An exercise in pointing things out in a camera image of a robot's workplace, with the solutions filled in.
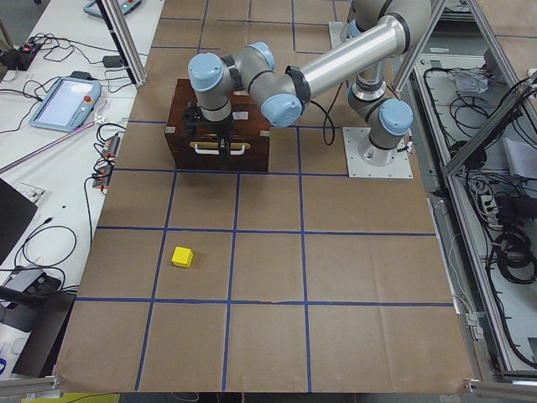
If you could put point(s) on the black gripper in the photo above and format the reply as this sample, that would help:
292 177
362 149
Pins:
219 127

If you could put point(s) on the yellow block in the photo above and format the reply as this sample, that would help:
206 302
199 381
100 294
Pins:
182 257

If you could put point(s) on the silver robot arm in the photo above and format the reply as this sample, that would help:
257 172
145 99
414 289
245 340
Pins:
376 31

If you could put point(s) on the dark wooden drawer cabinet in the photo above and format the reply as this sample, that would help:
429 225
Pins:
249 126

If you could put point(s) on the black power adapter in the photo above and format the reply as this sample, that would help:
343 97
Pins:
112 61

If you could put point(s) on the pink metal rod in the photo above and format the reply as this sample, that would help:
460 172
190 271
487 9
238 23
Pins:
50 145

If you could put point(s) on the black laptop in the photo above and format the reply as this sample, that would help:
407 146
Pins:
17 211

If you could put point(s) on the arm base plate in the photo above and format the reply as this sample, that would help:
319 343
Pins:
339 32
366 161

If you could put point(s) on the aluminium frame post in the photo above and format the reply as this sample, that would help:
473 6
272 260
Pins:
123 40

